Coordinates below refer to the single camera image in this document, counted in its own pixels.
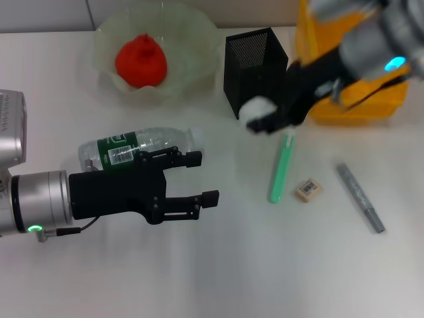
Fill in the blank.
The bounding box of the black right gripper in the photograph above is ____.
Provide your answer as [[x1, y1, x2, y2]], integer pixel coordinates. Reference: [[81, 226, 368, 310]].
[[246, 49, 349, 135]]

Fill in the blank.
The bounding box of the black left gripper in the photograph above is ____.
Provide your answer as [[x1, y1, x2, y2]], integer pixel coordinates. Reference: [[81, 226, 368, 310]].
[[68, 146, 220, 225]]

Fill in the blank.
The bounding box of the white paper ball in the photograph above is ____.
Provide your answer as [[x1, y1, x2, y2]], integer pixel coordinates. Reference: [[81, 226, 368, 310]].
[[238, 95, 278, 129]]

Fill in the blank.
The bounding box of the green toothbrush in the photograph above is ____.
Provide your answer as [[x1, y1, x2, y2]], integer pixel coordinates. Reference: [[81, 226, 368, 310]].
[[268, 129, 296, 204]]

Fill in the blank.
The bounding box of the beige eraser with barcode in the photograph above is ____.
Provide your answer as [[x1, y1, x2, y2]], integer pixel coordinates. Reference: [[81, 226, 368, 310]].
[[294, 178, 323, 202]]

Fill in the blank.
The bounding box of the clear green-label water bottle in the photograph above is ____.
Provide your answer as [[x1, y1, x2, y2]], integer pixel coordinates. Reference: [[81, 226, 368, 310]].
[[78, 126, 205, 173]]

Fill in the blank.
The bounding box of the grey marker pen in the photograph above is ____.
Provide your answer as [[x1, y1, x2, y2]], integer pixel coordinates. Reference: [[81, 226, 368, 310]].
[[336, 162, 386, 234]]

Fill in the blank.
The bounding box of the red orange fruit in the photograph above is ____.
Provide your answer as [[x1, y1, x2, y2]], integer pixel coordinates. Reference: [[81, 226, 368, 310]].
[[115, 32, 168, 89]]

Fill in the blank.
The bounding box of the black mesh pen holder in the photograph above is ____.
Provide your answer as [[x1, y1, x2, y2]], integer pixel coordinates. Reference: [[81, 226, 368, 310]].
[[223, 27, 288, 120]]

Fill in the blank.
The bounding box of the translucent wavy fruit plate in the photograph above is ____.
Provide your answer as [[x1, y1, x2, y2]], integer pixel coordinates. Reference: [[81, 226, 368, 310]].
[[94, 1, 221, 107]]

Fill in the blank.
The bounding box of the yellow plastic storage bin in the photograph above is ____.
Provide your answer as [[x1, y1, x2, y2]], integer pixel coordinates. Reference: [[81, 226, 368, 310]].
[[295, 0, 415, 126]]

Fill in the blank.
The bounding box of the left gripper cable with plug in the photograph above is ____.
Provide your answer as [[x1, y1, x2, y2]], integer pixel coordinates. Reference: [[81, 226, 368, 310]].
[[34, 217, 97, 244]]

